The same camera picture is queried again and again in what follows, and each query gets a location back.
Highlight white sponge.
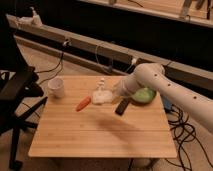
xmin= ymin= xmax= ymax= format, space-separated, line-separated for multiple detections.
xmin=92 ymin=90 xmax=113 ymax=104

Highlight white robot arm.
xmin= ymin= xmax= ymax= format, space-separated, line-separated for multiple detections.
xmin=112 ymin=63 xmax=213 ymax=134

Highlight green ceramic bowl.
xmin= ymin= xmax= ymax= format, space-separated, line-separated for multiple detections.
xmin=131 ymin=87 xmax=156 ymax=104

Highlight black remote control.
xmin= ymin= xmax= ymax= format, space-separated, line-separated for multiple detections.
xmin=115 ymin=98 xmax=130 ymax=116

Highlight white tube bottle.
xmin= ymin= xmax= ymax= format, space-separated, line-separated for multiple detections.
xmin=97 ymin=78 xmax=105 ymax=91

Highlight orange toy carrot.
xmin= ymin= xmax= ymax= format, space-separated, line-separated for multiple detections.
xmin=76 ymin=96 xmax=91 ymax=112

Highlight wooden table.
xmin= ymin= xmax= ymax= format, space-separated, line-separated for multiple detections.
xmin=29 ymin=76 xmax=177 ymax=158

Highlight black office chair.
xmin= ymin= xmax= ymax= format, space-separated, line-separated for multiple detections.
xmin=0 ymin=10 xmax=47 ymax=171

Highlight white spray bottle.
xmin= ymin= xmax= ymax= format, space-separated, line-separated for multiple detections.
xmin=19 ymin=7 xmax=43 ymax=27

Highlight white wall plug cable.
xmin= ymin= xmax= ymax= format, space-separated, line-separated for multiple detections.
xmin=125 ymin=57 xmax=139 ymax=73

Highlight black floor cables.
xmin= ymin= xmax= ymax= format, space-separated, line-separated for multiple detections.
xmin=164 ymin=103 xmax=213 ymax=171

